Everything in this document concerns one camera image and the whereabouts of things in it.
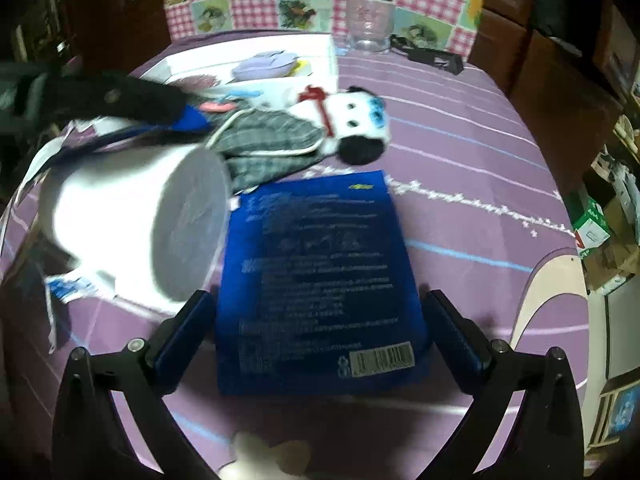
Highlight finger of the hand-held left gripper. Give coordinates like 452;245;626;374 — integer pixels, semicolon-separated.
37;71;213;136

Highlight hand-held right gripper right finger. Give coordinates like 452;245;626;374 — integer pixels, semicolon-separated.
422;288;587;480

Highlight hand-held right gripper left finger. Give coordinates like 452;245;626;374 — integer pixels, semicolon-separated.
52;289;218;480

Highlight pink ring teether toy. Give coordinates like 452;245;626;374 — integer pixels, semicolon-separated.
200;87;264;114

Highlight white paper towel roll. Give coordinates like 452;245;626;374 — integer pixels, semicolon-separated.
37;142;237;312

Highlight face mask packet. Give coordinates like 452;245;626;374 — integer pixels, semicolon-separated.
45;272;102;307

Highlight dark blue plastic packet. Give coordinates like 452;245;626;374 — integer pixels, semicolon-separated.
216;170;434;397

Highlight lilac cloth pad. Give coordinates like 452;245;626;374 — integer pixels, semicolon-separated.
232;50;302;82

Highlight green plaid cloth bag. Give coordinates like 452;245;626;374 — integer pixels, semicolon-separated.
205;107;327;197

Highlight white cardboard box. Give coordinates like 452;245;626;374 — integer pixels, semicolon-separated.
135;34;342;107

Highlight white plush dog toy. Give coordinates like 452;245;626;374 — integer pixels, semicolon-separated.
287;85;394;167

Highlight purple printed tablecloth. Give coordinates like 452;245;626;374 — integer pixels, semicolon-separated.
0;30;594;480

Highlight brown cardboard box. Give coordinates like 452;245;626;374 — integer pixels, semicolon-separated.
582;240;640;292

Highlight green and white box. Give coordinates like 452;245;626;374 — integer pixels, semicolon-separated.
572;199;614;261

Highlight clear glass cup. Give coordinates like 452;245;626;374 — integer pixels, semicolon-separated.
345;0;394;54

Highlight dark wooden cabinet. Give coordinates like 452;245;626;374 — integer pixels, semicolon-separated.
475;0;627;187

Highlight black flat device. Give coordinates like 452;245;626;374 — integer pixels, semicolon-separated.
390;34;467;77

